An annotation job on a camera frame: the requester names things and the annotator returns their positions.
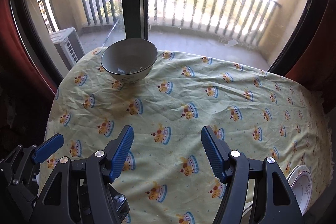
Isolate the floral bowl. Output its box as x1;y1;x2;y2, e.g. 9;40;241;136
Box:
101;38;158;84

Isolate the small purple-patterned white dish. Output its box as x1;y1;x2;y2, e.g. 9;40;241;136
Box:
287;165;313;215

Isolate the red curtain left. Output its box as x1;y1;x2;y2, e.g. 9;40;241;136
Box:
1;0;56;99

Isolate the red curtain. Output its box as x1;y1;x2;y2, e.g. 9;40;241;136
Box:
1;0;56;99
286;0;335;90

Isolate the yellow crown-print tablecloth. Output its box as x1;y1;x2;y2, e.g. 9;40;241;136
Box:
40;48;333;223

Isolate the outdoor air conditioner unit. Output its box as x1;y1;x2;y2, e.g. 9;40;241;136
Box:
49;27;85;71

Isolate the red curtain right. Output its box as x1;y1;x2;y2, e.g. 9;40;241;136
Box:
286;0;335;90

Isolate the balcony railing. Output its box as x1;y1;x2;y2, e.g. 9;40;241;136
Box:
66;0;281;47

